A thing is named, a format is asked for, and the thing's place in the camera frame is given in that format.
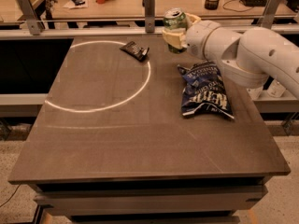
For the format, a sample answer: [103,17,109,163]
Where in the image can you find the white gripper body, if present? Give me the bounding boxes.
[186,21,221,61]

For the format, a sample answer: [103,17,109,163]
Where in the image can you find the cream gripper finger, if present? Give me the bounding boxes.
[186,13,201,27]
[162,28,187,49]

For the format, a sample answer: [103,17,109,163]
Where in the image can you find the green soda can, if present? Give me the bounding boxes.
[163,7,187,54]

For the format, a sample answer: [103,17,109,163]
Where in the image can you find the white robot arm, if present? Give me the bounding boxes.
[162,14,299,98]

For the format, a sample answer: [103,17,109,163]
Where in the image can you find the black rxbar chocolate wrapper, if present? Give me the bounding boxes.
[120,41,150,62]

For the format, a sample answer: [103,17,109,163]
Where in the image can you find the black mesh cup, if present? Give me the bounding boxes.
[205,0,220,10]

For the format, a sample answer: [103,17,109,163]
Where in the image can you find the blue chip bag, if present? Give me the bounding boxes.
[178,61,234,119]

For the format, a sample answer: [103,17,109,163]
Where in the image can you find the clear sanitizer bottle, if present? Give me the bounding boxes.
[267,79,286,98]
[248,87,263,100]

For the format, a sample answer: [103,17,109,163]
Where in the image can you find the black cable on desk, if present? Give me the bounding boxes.
[221,0,255,13]

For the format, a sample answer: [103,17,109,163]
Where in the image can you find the middle metal bracket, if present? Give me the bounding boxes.
[143,0,155,33]

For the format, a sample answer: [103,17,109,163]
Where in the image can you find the metal bracket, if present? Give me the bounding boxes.
[17,0,44,35]
[143,0,155,33]
[257,0,281,29]

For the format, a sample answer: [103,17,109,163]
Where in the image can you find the right metal bracket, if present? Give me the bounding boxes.
[257,0,281,29]

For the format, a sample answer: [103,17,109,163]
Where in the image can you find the left metal bracket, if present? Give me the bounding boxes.
[17,0,44,35]

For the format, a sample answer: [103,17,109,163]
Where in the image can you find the metal rail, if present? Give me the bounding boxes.
[0,23,299,41]

